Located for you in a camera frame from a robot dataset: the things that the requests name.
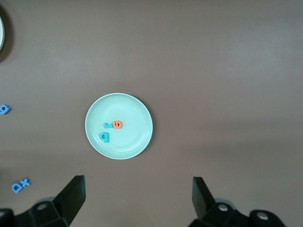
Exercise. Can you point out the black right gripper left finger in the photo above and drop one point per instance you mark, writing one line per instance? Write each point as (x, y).
(68, 203)

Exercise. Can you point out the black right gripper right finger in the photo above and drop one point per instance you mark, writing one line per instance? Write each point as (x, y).
(206, 210)

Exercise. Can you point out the teal foam letter d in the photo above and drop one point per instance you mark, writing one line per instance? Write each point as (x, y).
(107, 139)

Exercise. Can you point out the teal foam letter r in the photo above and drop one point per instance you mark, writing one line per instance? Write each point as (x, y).
(108, 126)

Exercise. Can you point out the orange foam letter e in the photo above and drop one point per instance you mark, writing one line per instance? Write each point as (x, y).
(117, 128)

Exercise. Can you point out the blue foam letter x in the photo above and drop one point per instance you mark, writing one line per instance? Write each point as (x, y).
(25, 182)

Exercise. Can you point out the blue foam letter D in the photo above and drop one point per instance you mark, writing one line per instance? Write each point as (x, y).
(15, 192)

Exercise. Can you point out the blue foam letter g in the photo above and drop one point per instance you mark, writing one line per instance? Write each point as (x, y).
(7, 110)

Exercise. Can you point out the light green plate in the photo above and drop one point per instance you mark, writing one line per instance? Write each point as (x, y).
(132, 111)

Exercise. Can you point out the beige plate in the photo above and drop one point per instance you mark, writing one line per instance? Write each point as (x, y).
(1, 30)

